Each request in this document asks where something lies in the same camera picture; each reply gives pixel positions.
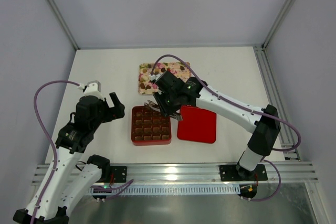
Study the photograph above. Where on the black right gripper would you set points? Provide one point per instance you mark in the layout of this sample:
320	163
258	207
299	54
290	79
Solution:
163	102

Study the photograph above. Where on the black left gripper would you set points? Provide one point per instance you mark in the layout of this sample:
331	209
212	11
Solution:
111	109

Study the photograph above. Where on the metal tweezers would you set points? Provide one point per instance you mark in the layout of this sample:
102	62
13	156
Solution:
155	107

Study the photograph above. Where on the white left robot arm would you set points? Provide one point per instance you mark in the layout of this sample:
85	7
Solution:
56	199

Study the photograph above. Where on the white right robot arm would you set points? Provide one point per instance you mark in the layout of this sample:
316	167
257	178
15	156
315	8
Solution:
260	122

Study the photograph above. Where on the red chocolate box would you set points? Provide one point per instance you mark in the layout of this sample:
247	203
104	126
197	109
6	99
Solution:
149	127

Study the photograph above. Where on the floral tray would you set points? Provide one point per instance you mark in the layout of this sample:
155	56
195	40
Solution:
146	87

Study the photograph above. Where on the red box lid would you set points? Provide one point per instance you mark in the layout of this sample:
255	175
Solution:
197	125

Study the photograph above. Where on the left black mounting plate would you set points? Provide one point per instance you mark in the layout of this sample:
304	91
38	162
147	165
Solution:
118	174

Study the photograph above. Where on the black mounting plate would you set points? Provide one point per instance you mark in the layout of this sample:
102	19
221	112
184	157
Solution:
235	173
118	174

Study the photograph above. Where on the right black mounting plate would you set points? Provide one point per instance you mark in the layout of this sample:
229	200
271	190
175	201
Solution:
235	173

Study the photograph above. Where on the white slotted cable duct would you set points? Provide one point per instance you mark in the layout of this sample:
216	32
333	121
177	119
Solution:
171	190

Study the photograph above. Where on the right aluminium frame post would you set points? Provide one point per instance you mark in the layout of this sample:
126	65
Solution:
284	10

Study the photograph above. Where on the aluminium frame post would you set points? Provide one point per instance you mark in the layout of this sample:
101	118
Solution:
61	21
284	10

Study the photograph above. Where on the right aluminium side rail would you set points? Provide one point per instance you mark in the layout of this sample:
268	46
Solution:
288	137

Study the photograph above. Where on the aluminium front rail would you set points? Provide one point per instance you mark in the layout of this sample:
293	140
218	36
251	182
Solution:
206	173

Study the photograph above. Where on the left aluminium frame post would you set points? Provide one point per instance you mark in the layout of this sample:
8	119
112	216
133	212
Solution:
61	21

